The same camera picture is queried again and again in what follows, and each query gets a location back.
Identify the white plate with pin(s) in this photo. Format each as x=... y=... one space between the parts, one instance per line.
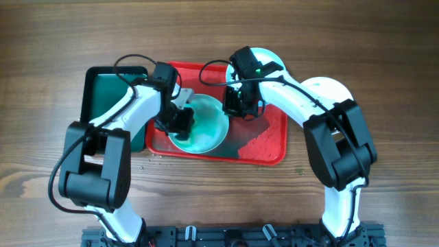
x=210 y=126
x=250 y=64
x=328 y=88

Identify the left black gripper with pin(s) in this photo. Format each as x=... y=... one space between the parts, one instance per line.
x=183 y=125

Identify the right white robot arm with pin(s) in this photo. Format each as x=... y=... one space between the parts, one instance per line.
x=339 y=145

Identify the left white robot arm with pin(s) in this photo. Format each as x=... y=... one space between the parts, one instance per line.
x=94 y=173

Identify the green yellow sponge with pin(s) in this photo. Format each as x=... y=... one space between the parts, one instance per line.
x=182 y=136

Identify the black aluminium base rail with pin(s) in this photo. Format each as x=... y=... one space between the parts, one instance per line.
x=268 y=235

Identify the dark green tray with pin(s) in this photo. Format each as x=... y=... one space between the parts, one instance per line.
x=103 y=89

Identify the red plastic tray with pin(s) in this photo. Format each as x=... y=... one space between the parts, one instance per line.
x=262 y=141

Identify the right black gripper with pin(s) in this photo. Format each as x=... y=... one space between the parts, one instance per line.
x=230 y=108

